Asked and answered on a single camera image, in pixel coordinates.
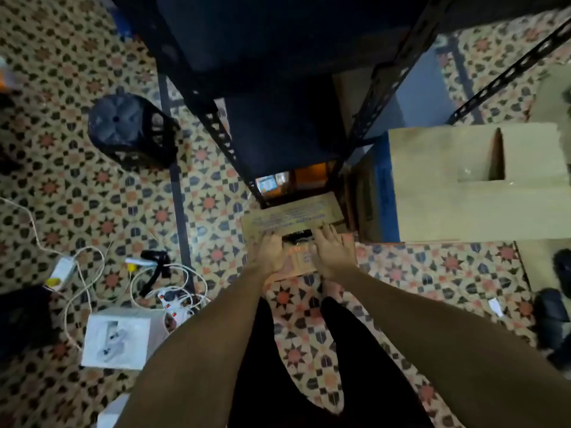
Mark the white power adapter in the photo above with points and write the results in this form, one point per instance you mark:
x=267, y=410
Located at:
x=61, y=272

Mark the person's left forearm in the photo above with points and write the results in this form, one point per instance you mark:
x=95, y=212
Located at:
x=201, y=352

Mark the black metal shelf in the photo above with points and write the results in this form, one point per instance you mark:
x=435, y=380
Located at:
x=285, y=49

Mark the person's left hand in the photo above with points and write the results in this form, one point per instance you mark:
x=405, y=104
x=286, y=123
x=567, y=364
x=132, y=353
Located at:
x=266, y=254

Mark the black plastic stool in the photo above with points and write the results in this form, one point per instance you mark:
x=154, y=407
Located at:
x=129, y=127

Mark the black handheld clamp tool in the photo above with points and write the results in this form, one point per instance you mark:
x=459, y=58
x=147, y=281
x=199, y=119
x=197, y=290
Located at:
x=156, y=267

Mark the person's right foot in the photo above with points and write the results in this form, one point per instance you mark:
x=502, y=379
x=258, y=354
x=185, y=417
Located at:
x=332, y=290

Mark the white power strip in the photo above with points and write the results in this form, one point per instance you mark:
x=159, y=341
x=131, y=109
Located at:
x=177, y=309

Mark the person's right hand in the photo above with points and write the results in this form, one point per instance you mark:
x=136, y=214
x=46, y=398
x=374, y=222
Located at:
x=335, y=256

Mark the white appliance carton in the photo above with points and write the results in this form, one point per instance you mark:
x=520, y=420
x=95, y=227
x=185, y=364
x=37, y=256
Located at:
x=120, y=339

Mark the brown cardboard box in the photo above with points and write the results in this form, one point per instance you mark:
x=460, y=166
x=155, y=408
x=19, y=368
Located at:
x=294, y=216

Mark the person's right forearm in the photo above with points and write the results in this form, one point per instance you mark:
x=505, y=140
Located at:
x=446, y=352

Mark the black shoe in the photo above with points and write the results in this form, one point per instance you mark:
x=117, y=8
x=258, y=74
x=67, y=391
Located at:
x=550, y=314
x=563, y=270

